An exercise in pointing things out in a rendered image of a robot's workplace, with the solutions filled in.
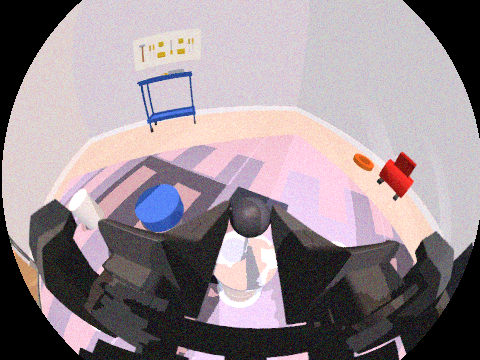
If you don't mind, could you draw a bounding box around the blue cylinder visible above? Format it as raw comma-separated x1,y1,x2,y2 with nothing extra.
135,184,184,232

